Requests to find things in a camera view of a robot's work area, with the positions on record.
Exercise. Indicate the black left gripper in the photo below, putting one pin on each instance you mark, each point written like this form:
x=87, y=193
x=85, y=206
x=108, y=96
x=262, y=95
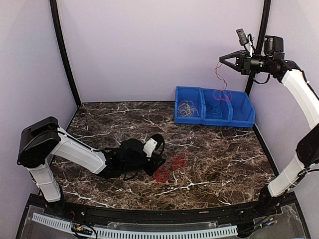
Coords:
x=154, y=166

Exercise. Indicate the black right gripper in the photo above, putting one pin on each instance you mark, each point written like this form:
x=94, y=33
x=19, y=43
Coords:
x=243, y=63

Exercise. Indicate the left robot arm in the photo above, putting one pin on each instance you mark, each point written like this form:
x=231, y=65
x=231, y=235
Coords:
x=46, y=138

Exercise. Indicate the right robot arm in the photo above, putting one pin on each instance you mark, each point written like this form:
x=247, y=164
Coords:
x=293, y=78

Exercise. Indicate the middle blue storage bin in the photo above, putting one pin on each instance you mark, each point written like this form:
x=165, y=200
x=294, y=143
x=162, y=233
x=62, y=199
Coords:
x=215, y=111

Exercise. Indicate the blue storage bin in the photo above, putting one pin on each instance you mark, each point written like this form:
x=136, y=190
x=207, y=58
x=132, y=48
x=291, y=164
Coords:
x=188, y=105
x=241, y=110
x=215, y=111

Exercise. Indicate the right blue storage bin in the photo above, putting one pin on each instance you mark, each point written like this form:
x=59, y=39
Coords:
x=241, y=110

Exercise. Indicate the left blue storage bin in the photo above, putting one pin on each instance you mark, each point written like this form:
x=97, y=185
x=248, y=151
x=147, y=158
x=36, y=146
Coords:
x=188, y=105

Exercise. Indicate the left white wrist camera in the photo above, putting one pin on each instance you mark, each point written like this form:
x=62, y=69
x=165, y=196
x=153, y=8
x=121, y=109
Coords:
x=149, y=147

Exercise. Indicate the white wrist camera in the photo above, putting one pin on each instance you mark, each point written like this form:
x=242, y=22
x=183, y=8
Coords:
x=246, y=40
x=149, y=147

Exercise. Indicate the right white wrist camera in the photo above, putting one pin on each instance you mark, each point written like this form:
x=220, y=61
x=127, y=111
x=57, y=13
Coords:
x=246, y=40

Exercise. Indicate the black right corner post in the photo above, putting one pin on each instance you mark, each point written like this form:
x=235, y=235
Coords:
x=260, y=42

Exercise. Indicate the black corner post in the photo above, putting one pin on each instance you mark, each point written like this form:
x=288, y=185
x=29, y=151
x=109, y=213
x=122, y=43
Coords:
x=63, y=51
x=260, y=42

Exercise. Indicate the white slotted cable duct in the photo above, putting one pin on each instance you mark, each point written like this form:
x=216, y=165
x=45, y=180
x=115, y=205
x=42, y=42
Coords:
x=107, y=233

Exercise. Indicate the black front rail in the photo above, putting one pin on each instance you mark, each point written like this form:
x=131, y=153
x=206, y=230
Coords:
x=288, y=216

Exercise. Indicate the black left corner post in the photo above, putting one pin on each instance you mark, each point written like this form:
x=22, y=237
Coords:
x=63, y=51

